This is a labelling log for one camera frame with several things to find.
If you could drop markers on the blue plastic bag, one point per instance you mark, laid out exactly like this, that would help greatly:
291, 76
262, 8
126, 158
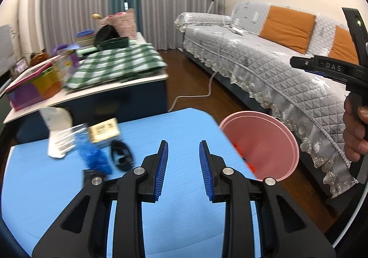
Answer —
93, 157

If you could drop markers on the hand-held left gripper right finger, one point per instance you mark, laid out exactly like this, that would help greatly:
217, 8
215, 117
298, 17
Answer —
205, 171

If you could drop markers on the black fabric scrunchie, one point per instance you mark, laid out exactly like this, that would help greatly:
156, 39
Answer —
90, 174

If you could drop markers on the green checked cloth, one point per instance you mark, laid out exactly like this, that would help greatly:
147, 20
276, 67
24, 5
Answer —
115, 65

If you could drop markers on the yellow cardboard box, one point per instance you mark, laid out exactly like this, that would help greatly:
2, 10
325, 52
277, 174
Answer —
103, 130

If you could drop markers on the yellow artificial flower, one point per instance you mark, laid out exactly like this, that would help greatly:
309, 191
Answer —
96, 16

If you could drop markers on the grey quilted sofa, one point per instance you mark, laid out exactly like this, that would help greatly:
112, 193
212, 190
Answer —
273, 79

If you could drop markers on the stack of plastic bowls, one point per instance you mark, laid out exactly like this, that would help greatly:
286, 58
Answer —
84, 38

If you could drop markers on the person's right hand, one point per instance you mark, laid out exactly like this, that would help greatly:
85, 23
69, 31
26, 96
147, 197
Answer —
352, 134

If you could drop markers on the clear plastic jug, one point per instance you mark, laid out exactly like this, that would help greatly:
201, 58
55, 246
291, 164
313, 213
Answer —
66, 64

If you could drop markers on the blue table mat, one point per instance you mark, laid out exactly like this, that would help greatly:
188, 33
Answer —
184, 217

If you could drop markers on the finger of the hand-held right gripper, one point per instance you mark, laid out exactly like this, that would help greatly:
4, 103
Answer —
302, 62
316, 72

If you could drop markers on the colourful storage box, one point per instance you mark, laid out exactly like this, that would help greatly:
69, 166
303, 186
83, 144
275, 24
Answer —
26, 94

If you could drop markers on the white power strip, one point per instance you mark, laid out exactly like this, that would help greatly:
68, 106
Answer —
236, 31

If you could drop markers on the dark green tray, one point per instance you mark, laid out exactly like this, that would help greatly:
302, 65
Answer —
115, 44

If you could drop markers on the white standing air conditioner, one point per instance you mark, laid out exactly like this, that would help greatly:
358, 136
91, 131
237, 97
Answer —
31, 16

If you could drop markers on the black plastic bag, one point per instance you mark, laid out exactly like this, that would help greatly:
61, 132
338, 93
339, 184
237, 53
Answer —
126, 161

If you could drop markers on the pink plastic bin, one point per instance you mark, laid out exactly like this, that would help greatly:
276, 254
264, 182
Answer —
258, 131

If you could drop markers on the white-topped coffee table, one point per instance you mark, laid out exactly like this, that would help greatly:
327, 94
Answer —
129, 97

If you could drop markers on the pink woven basket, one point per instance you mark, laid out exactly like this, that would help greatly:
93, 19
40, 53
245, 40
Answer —
126, 23

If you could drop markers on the small photo frame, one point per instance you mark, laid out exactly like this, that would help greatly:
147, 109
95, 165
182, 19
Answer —
21, 65

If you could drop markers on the brown glossy ornament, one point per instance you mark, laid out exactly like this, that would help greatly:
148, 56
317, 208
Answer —
40, 59

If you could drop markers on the black hat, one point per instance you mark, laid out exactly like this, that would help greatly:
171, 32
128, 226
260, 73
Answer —
106, 33

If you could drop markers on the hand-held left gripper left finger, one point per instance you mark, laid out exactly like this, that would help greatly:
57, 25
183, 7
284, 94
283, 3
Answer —
162, 171

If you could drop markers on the orange cushion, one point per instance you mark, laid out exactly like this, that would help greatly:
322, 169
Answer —
342, 44
287, 29

